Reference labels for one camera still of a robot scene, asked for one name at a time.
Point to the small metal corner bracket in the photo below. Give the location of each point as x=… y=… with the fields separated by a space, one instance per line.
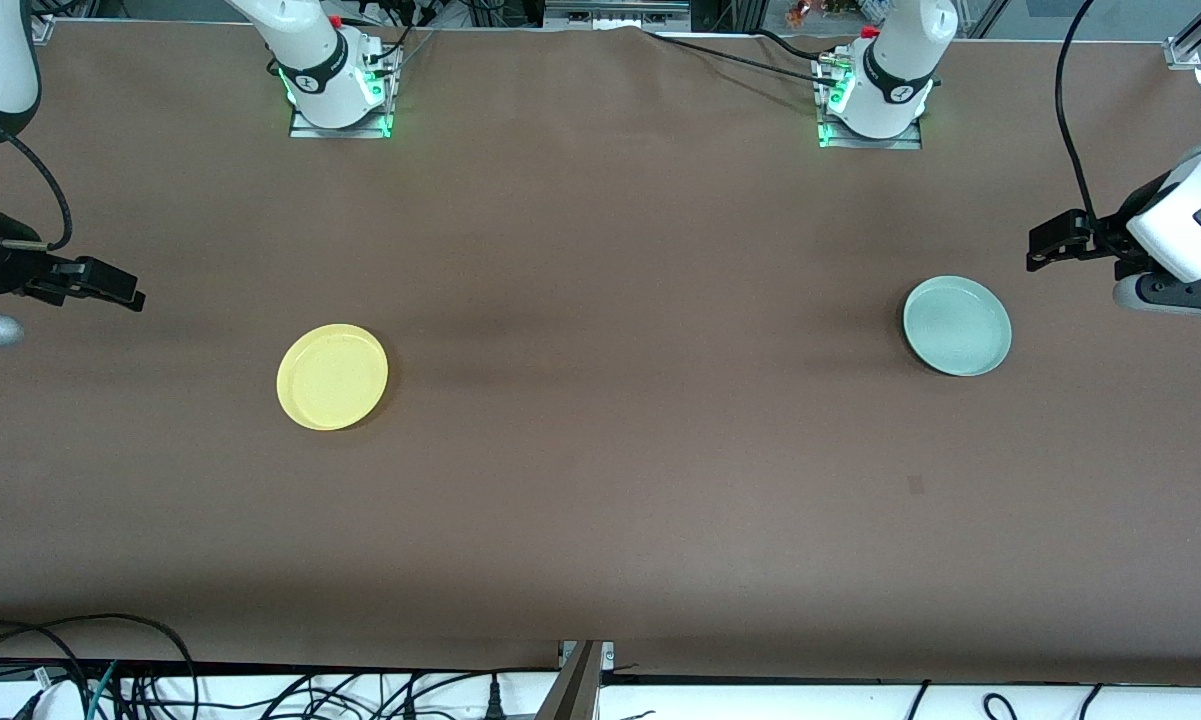
x=42 y=30

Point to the white bench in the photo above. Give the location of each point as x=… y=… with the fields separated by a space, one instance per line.
x=760 y=706

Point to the aluminium profile post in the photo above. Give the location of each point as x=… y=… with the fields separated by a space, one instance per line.
x=575 y=692

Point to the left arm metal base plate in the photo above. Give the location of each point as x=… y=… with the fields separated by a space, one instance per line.
x=910 y=143

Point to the grey metal rail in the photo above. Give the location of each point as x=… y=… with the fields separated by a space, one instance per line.
x=610 y=14

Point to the pale green round plate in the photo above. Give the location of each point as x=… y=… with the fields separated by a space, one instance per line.
x=957 y=325

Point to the black power plug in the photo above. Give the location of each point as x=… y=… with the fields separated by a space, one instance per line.
x=495 y=702

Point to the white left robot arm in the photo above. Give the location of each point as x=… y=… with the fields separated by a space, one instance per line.
x=900 y=60

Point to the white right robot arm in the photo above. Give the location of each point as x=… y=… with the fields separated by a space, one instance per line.
x=310 y=50

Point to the yellow round plate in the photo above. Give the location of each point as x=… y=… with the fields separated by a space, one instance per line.
x=332 y=378

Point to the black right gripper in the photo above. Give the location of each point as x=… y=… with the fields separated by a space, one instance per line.
x=2 y=266

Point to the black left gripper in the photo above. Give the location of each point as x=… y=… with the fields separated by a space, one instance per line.
x=1106 y=241

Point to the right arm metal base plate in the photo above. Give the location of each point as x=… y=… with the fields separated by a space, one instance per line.
x=305 y=129

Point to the orange object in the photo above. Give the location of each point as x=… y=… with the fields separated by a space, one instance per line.
x=805 y=12

